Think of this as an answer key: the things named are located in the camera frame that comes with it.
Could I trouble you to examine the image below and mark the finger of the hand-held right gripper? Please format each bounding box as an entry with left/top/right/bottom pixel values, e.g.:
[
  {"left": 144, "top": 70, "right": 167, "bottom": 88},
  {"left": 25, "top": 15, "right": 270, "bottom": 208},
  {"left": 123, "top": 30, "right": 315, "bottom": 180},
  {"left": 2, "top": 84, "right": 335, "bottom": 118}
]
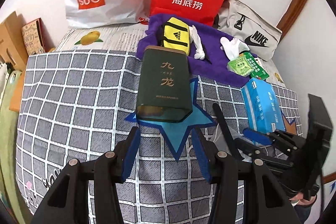
[
  {"left": 212, "top": 103, "right": 289, "bottom": 168},
  {"left": 243, "top": 128, "right": 302, "bottom": 153}
]

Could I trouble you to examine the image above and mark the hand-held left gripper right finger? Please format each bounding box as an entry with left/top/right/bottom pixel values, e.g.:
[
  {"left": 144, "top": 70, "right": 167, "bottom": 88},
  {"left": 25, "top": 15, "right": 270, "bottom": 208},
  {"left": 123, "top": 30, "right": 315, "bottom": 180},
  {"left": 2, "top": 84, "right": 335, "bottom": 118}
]
[{"left": 192, "top": 128, "right": 302, "bottom": 224}]

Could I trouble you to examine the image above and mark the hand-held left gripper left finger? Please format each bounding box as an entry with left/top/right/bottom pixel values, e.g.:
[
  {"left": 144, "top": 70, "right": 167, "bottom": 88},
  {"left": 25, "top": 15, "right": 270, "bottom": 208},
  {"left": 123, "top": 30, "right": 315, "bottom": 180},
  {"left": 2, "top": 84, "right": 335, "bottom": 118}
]
[{"left": 30, "top": 126, "right": 141, "bottom": 224}]

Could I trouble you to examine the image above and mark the blue tissue pack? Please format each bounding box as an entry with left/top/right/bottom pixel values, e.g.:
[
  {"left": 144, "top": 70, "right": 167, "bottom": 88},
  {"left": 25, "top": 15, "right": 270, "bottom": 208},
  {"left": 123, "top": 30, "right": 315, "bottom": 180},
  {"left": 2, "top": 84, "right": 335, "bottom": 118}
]
[{"left": 241, "top": 78, "right": 286, "bottom": 135}]

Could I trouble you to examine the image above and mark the dark green tin box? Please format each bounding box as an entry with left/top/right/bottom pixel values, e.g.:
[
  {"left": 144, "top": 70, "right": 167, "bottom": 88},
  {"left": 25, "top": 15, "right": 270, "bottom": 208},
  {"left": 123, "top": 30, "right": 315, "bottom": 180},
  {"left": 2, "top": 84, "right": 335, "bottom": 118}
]
[{"left": 135, "top": 46, "right": 194, "bottom": 124}]

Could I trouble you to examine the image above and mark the green tissue pack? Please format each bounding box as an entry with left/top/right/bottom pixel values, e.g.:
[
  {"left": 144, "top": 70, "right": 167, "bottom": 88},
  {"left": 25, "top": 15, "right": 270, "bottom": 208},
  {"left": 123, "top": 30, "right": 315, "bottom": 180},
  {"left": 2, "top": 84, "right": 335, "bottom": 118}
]
[{"left": 220, "top": 36, "right": 255, "bottom": 78}]

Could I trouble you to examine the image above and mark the green snack packet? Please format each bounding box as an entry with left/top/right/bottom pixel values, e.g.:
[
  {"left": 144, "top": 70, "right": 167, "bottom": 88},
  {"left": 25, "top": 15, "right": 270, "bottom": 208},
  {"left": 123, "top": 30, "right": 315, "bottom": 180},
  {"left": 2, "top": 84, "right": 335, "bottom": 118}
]
[{"left": 245, "top": 52, "right": 270, "bottom": 81}]

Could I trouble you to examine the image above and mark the white tissue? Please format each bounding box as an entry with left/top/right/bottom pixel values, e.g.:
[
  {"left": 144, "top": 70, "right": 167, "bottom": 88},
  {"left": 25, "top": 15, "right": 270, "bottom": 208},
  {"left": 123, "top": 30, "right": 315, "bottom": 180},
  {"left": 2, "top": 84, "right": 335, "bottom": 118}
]
[{"left": 191, "top": 25, "right": 206, "bottom": 60}]

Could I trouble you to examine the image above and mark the yellow small bag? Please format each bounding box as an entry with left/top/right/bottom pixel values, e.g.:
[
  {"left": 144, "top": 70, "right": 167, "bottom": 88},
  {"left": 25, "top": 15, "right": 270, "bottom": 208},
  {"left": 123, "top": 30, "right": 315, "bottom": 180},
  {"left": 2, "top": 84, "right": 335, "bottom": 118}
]
[{"left": 157, "top": 17, "right": 193, "bottom": 54}]

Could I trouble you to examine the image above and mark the person's right hand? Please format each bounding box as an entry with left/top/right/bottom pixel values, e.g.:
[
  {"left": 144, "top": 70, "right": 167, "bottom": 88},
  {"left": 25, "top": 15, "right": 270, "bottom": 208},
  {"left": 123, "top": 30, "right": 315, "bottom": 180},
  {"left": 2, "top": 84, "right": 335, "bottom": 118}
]
[{"left": 290, "top": 191, "right": 317, "bottom": 207}]

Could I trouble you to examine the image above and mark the grey checked quilt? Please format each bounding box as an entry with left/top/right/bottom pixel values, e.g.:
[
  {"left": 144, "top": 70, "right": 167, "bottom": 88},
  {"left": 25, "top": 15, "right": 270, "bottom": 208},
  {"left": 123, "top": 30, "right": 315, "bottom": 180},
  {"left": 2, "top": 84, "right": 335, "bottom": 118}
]
[{"left": 16, "top": 49, "right": 301, "bottom": 224}]

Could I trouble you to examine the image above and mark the purple towel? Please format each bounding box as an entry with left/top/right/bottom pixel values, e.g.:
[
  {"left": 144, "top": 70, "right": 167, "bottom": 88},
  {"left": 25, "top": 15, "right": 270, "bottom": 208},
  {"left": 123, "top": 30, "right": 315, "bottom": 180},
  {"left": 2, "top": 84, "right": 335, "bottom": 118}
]
[{"left": 136, "top": 13, "right": 252, "bottom": 88}]

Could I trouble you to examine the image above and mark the beige waist bag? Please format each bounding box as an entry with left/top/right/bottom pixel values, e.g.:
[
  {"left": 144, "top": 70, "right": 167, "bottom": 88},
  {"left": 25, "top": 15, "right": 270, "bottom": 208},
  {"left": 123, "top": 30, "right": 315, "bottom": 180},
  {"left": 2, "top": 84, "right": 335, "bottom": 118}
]
[{"left": 214, "top": 0, "right": 283, "bottom": 62}]

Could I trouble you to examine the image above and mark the white printed bed sheet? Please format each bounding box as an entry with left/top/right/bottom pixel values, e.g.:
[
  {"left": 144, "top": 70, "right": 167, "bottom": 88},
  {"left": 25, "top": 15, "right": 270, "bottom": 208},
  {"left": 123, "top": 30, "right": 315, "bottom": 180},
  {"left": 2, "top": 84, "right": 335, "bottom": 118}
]
[{"left": 51, "top": 22, "right": 286, "bottom": 84}]

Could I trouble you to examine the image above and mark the pale green cloth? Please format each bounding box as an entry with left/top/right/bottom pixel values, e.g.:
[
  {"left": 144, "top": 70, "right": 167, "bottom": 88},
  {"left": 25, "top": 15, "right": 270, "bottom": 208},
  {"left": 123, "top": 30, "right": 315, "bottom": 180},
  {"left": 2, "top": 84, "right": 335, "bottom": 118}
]
[{"left": 0, "top": 67, "right": 27, "bottom": 214}]

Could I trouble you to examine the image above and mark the orange wooden board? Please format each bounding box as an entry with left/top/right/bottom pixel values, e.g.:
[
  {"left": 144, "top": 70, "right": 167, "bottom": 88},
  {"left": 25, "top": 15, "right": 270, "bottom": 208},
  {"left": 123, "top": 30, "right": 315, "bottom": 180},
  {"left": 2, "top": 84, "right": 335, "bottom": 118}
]
[{"left": 9, "top": 69, "right": 27, "bottom": 111}]

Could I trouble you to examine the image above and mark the patterned brown box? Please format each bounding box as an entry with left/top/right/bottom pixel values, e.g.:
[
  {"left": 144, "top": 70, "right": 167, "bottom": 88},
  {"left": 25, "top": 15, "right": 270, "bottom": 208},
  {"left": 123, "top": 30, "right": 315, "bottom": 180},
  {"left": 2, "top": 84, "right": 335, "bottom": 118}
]
[{"left": 21, "top": 18, "right": 47, "bottom": 55}]

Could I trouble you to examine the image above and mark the brown cardboard box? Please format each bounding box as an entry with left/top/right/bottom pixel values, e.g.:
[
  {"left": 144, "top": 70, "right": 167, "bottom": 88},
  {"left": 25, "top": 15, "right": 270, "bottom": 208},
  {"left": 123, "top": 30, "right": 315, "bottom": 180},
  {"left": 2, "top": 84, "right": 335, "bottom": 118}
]
[{"left": 0, "top": 11, "right": 29, "bottom": 67}]

